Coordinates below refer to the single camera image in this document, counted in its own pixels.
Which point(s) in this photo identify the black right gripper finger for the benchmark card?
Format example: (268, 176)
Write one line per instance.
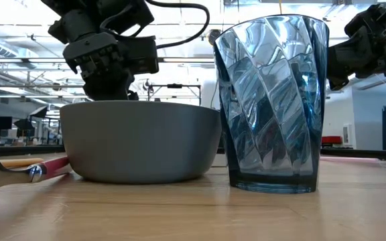
(350, 60)

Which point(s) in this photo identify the pink drinking straw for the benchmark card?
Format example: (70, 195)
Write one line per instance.
(354, 159)

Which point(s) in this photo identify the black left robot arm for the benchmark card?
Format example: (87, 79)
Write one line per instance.
(89, 16)

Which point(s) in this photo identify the grey bowl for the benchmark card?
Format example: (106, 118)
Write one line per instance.
(139, 140)

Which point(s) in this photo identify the red box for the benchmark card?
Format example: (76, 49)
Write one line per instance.
(331, 140)

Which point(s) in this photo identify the dark gray cup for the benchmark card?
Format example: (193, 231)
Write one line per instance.
(273, 107)

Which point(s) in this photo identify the black metal rig frame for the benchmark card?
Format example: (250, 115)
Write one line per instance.
(174, 86)

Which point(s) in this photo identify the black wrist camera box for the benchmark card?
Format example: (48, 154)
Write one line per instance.
(142, 55)

